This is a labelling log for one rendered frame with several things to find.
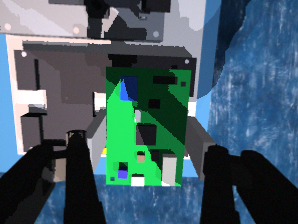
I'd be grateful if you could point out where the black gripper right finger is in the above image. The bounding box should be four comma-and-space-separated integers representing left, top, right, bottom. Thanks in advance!
185, 116, 298, 224

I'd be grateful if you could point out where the green circuit board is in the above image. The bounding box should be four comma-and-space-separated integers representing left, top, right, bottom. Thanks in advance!
106, 67, 191, 186

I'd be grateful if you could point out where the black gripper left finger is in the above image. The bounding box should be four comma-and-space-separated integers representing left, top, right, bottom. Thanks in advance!
0, 113, 106, 224

